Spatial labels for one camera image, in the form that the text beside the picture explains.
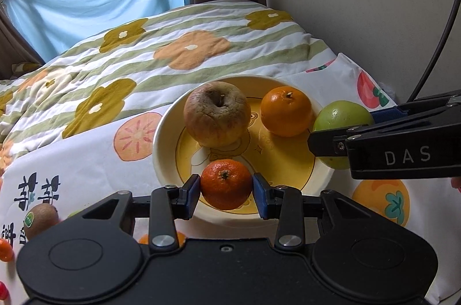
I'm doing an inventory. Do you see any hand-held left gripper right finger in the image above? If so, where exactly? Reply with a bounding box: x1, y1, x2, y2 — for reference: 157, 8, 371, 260
252, 173, 364, 250

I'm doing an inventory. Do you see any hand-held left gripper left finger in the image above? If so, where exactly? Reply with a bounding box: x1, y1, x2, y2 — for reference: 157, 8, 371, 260
82, 174, 201, 251

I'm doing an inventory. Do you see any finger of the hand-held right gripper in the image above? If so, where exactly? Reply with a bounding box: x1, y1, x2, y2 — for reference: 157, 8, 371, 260
370, 90, 461, 127
307, 124, 372, 159

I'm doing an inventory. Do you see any small dark orange mandarin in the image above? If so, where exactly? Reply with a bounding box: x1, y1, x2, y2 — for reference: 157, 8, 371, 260
200, 159, 253, 210

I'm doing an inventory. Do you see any yellow and white bowl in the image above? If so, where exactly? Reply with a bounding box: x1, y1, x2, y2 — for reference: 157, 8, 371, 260
153, 74, 335, 224

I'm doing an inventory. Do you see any large orange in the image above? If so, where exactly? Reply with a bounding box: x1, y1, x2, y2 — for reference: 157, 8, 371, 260
138, 231, 188, 250
260, 86, 313, 137

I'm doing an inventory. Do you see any brown kiwi with sticker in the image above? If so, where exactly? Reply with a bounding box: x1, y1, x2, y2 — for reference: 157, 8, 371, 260
23, 203, 60, 241

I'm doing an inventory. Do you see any orange-red tomato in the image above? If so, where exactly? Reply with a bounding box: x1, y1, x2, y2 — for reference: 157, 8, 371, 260
0, 238, 15, 262

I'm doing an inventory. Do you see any white plastic bag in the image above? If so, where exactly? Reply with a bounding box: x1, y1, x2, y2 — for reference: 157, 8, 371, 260
375, 82, 397, 104

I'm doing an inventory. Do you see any wrinkled brown apple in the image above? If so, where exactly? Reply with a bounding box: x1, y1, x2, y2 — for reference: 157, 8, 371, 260
183, 82, 252, 148

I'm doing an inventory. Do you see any white persimmon print cloth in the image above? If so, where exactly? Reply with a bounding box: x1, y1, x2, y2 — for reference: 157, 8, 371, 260
0, 53, 461, 305

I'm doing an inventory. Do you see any striped floral blanket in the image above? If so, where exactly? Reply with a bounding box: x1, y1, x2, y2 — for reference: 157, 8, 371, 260
0, 0, 337, 161

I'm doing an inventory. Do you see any floral pillow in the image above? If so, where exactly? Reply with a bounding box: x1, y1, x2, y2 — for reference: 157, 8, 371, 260
11, 62, 42, 78

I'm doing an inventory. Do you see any black cable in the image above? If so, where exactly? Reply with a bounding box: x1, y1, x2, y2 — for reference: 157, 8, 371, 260
407, 0, 461, 102

